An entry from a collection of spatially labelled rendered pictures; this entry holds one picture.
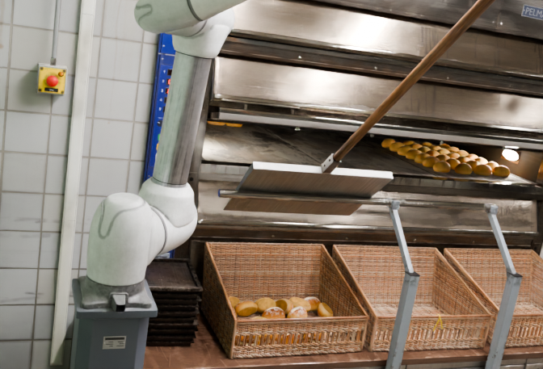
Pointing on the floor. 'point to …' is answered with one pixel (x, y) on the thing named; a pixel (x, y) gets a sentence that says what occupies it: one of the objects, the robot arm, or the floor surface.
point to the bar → (411, 264)
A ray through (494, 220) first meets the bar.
